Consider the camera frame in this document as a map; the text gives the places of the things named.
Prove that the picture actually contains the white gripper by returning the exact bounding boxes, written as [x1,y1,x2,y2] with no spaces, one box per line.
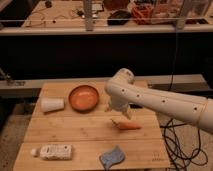
[105,96,132,120]

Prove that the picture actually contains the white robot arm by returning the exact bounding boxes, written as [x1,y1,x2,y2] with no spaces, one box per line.
[105,68,213,134]

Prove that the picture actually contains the orange carrot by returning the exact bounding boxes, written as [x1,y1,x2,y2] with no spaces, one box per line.
[111,119,141,130]

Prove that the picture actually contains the orange wooden bowl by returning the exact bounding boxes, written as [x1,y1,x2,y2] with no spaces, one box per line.
[68,85,99,112]

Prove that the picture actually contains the blue sponge cloth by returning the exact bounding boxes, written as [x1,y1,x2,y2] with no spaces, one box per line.
[99,146,125,171]

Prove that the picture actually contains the white paper cup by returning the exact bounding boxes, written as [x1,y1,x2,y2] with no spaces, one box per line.
[41,98,65,113]

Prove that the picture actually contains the white plastic bottle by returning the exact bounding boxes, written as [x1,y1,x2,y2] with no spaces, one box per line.
[30,144,73,160]

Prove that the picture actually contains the black object on bench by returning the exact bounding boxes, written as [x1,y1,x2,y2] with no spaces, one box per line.
[107,10,131,26]

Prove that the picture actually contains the orange crate on bench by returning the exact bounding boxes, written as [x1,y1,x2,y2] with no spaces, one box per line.
[131,5,153,25]

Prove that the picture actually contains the black floor cables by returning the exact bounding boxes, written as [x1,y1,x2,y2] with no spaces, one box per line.
[159,118,209,171]

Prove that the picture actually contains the grey metal post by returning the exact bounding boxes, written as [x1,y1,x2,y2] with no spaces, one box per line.
[83,0,93,31]

